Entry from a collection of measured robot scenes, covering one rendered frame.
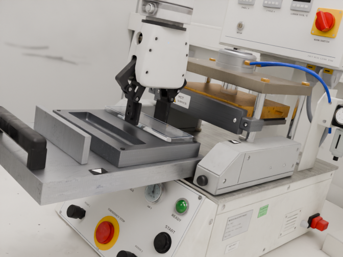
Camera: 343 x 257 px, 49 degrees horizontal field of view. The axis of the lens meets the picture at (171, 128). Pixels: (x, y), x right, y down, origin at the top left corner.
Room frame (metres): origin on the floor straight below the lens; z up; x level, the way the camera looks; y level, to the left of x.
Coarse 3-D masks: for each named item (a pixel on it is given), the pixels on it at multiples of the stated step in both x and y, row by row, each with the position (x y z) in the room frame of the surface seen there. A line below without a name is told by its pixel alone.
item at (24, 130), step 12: (0, 108) 0.51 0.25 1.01; (0, 120) 0.49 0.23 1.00; (12, 120) 0.47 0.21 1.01; (0, 132) 0.52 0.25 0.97; (12, 132) 0.46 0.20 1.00; (24, 132) 0.44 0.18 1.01; (36, 132) 0.44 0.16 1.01; (24, 144) 0.43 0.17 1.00; (36, 144) 0.42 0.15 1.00; (36, 156) 0.42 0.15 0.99; (36, 168) 0.42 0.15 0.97
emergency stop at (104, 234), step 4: (100, 224) 0.61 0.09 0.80; (104, 224) 0.61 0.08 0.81; (108, 224) 0.60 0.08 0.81; (112, 224) 0.61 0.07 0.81; (100, 228) 0.61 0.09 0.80; (104, 228) 0.60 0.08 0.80; (108, 228) 0.60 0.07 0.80; (112, 228) 0.60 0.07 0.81; (96, 232) 0.61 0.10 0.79; (100, 232) 0.60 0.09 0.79; (104, 232) 0.60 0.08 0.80; (108, 232) 0.59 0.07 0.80; (112, 232) 0.59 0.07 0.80; (96, 236) 0.60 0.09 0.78; (100, 236) 0.60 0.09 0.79; (104, 236) 0.59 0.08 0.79; (108, 236) 0.59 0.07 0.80; (112, 236) 0.59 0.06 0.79; (100, 240) 0.59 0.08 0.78; (104, 240) 0.59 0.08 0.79; (108, 240) 0.59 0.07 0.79
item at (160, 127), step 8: (120, 112) 0.66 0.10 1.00; (144, 120) 0.63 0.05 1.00; (152, 120) 0.65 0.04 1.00; (152, 128) 0.59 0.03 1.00; (160, 128) 0.60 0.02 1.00; (168, 128) 0.61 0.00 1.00; (176, 128) 0.62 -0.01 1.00; (168, 136) 0.57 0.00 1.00; (176, 136) 0.58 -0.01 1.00; (184, 136) 0.59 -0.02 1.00
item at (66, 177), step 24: (48, 120) 0.54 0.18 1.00; (0, 144) 0.48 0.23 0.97; (48, 144) 0.52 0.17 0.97; (72, 144) 0.48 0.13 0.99; (24, 168) 0.43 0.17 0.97; (48, 168) 0.43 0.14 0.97; (72, 168) 0.45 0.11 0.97; (96, 168) 0.46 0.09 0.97; (120, 168) 0.48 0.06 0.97; (144, 168) 0.50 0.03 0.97; (168, 168) 0.54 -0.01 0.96; (192, 168) 0.58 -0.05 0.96; (48, 192) 0.40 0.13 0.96; (72, 192) 0.42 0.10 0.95; (96, 192) 0.45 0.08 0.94
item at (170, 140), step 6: (108, 108) 0.67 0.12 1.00; (114, 114) 0.66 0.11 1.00; (120, 114) 0.65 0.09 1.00; (138, 126) 0.61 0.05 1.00; (144, 126) 0.60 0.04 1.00; (150, 132) 0.59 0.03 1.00; (156, 132) 0.58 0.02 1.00; (162, 138) 0.57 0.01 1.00; (168, 138) 0.56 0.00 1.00; (174, 138) 0.56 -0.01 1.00; (180, 138) 0.57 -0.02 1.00; (186, 138) 0.58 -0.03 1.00; (192, 138) 0.59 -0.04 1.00
